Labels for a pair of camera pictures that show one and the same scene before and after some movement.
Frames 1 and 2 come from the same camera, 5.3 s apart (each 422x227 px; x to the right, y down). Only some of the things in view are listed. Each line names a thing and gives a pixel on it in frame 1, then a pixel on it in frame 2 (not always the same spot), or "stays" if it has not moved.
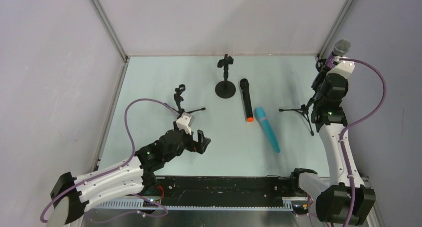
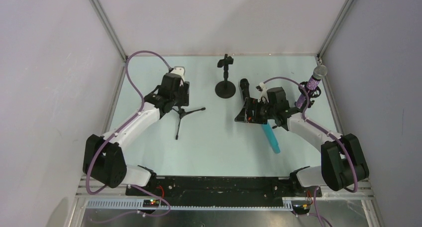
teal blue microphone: (262, 115) stays
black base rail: (223, 190) stays
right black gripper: (322, 71) → (249, 111)
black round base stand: (225, 89) stays
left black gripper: (192, 142) → (184, 95)
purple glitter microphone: (341, 48) → (319, 72)
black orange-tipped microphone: (245, 85) stays
